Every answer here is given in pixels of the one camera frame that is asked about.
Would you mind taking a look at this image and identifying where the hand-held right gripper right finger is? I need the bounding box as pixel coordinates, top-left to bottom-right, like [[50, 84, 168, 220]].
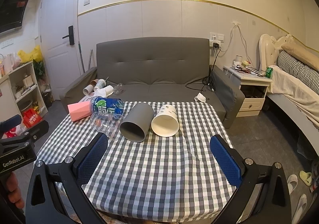
[[210, 135, 292, 224]]

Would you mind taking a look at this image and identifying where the grey bed base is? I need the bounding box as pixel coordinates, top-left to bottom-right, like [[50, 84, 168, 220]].
[[265, 92, 319, 157]]

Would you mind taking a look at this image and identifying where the red plastic bag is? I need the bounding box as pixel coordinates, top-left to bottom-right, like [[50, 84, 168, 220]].
[[22, 109, 43, 128]]

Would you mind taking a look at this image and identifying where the beige pillow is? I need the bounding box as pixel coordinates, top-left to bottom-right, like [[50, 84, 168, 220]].
[[281, 44, 319, 72]]

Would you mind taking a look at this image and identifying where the person's left hand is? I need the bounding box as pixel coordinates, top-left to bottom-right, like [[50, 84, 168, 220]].
[[4, 177, 25, 212]]

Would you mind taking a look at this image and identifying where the grey mop handle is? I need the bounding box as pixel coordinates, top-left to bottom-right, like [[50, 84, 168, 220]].
[[78, 42, 84, 75]]

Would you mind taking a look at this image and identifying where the white carved headboard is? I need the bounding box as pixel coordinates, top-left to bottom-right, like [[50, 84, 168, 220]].
[[259, 34, 296, 72]]

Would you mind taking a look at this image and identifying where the clear plastic cup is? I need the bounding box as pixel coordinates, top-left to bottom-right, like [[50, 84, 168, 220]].
[[90, 112, 124, 141]]

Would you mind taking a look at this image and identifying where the grey sofa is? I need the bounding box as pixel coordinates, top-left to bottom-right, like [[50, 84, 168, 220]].
[[59, 37, 246, 129]]

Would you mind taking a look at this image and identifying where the beige blanket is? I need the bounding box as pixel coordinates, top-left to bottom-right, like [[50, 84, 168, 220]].
[[268, 65, 319, 130]]

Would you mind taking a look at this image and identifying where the black door lock handle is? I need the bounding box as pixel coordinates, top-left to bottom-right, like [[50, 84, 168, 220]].
[[62, 26, 75, 45]]

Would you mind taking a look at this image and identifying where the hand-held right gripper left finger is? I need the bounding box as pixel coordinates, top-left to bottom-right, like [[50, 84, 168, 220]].
[[26, 132, 109, 224]]

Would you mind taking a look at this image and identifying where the grey checked pillow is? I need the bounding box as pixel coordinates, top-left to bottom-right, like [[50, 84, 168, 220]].
[[277, 51, 319, 86]]

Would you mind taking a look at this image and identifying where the grey checked tablecloth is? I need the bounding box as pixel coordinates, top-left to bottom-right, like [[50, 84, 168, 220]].
[[37, 101, 243, 223]]

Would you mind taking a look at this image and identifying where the white door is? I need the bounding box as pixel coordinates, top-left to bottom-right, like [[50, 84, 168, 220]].
[[40, 0, 83, 101]]

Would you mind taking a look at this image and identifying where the white slipper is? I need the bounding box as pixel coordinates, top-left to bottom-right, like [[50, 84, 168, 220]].
[[287, 174, 298, 192], [291, 194, 307, 224]]

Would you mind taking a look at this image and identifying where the yellow plastic bag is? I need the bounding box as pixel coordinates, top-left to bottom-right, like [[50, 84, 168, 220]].
[[17, 45, 43, 63]]

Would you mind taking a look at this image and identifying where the white cable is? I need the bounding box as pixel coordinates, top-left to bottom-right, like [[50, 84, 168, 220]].
[[219, 23, 252, 65]]

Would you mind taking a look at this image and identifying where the white wall outlet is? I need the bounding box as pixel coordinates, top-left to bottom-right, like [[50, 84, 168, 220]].
[[209, 32, 225, 47]]

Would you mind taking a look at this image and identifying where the black range hood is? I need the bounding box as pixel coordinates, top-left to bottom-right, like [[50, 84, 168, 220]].
[[0, 0, 35, 35]]

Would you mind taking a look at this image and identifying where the white open shelf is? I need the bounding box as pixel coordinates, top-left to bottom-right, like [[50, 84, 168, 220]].
[[0, 61, 49, 125]]

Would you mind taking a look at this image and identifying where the crumpled white cup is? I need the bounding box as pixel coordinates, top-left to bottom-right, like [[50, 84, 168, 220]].
[[100, 85, 114, 97]]

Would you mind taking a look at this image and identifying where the white nightstand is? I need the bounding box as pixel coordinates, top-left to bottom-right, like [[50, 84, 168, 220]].
[[223, 65, 273, 118]]

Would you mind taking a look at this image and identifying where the yellow-green slipper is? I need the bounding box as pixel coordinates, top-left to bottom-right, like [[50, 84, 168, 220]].
[[299, 171, 312, 186]]

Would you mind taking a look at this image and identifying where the pink faceted cup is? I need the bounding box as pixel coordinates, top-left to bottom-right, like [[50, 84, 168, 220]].
[[67, 101, 93, 122]]

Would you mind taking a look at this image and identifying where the grey plastic cup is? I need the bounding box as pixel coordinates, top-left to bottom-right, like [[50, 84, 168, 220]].
[[120, 102, 155, 143]]

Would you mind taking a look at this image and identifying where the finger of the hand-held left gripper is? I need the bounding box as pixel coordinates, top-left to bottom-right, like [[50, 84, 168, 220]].
[[0, 115, 23, 133], [15, 120, 50, 145]]

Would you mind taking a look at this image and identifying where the black cable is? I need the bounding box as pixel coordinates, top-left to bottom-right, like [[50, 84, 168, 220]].
[[186, 48, 222, 92]]

